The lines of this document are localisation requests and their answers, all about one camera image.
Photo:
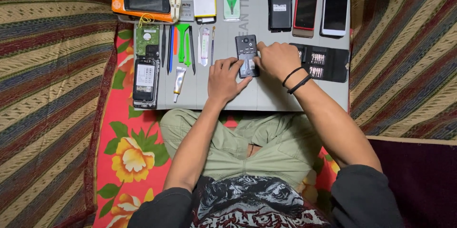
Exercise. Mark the person's left hand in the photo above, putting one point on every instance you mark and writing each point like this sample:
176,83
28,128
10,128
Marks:
221,83

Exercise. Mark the person's right hand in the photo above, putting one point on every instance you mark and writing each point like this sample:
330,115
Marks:
280,62

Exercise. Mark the black phone without back cover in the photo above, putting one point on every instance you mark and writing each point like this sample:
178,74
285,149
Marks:
245,47

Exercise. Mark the thin black wrist band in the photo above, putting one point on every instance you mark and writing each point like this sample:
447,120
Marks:
291,74

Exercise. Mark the thick black wrist band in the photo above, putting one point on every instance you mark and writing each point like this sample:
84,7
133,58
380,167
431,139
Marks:
300,83

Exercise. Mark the grey work mat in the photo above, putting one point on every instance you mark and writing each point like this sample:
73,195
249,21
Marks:
250,96

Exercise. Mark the row of silver screwdriver bits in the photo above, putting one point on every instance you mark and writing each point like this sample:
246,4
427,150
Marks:
316,72
317,58

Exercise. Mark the thin brush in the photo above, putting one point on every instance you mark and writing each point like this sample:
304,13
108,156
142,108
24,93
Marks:
212,44

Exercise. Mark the white clear tool packet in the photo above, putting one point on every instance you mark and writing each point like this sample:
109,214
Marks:
204,46

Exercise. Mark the glue tube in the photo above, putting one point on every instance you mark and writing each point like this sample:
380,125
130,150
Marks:
179,80

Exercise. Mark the black tweezers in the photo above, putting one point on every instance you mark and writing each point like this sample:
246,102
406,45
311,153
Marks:
192,51

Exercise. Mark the small green pry tool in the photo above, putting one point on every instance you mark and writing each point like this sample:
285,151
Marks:
187,53

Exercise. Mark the black screwdriver kit case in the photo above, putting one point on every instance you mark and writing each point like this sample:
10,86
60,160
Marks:
335,63

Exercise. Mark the black phone with white sticker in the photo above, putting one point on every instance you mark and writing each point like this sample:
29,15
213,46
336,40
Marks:
280,6

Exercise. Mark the red-cased smartphone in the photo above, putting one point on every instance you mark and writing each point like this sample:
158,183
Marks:
305,10

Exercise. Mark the large green pry tool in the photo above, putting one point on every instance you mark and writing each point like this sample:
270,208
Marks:
182,38

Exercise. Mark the blue and black pry tool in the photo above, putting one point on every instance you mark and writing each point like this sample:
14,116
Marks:
170,49

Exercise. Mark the orange pry tool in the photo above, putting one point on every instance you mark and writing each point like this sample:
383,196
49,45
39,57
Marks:
175,40

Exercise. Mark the black spudger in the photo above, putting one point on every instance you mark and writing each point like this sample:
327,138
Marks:
164,46

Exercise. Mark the green tool packet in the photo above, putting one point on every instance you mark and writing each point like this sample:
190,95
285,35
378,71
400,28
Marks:
231,5

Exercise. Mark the white smartphone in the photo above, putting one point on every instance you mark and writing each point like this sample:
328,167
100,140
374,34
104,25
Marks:
335,10

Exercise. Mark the open phone with labelled battery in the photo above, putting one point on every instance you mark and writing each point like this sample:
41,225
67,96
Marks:
145,81

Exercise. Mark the small grey phone battery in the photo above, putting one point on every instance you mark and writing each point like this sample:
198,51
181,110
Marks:
186,11

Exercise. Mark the white yellow-edged phone battery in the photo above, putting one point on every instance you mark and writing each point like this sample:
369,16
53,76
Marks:
204,2

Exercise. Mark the person's green trousers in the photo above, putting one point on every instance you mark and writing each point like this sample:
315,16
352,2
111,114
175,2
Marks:
278,146

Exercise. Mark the green hard drive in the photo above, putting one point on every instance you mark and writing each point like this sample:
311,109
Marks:
147,40

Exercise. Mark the white plastic clamp holder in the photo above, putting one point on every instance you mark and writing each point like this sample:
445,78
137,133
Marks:
175,3

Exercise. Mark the yellow rubber band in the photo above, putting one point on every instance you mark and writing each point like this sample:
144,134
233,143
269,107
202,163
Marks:
145,19

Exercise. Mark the black smartphone with dark screen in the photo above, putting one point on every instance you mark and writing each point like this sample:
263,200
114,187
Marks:
147,0

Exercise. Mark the red floral cloth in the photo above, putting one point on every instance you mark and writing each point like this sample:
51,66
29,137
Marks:
117,138

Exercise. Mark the person's black printed shirt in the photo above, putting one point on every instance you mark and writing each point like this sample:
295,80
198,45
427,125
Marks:
250,203

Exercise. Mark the orange phone box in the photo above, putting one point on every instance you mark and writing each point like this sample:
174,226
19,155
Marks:
119,5

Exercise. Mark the striped woven blanket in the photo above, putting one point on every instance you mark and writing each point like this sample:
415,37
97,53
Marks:
53,78

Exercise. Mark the dark purple carpet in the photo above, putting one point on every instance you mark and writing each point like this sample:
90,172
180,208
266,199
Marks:
421,181

